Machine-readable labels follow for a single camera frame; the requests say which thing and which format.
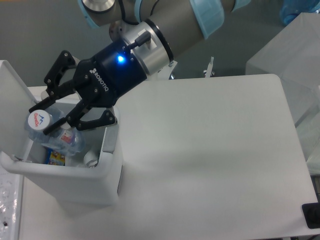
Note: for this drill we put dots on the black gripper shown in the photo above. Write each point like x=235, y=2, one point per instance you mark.
x=112, y=74

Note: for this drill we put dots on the clear plastic water bottle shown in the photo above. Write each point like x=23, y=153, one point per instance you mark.
x=65, y=142

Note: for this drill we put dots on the white tissue wrapper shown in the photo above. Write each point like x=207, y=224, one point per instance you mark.
x=90, y=159

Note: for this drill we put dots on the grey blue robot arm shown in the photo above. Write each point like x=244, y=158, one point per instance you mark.
x=160, y=30

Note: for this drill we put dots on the white trash can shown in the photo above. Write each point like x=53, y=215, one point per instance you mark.
x=98, y=185

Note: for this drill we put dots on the white trash can lid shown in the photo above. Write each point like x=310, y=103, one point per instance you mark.
x=15, y=102

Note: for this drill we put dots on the blue snack packet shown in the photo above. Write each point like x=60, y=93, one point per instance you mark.
x=55, y=158

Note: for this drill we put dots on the blue water jug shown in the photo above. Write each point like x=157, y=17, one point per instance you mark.
x=290, y=9

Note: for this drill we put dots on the black device at edge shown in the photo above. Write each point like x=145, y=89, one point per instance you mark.
x=311, y=212

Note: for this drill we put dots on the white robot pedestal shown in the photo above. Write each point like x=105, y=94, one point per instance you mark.
x=166, y=73

